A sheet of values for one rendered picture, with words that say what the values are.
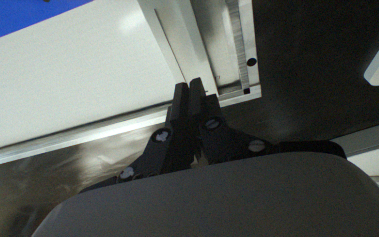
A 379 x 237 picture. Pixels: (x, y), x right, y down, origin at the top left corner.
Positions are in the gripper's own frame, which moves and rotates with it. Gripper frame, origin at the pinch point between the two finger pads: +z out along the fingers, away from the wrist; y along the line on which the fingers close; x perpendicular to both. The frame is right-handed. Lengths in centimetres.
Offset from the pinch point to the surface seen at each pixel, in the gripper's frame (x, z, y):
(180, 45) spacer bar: 2.5, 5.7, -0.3
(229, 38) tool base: 1.5, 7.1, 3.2
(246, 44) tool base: 0.5, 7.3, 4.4
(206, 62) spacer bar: 0.6, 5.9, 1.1
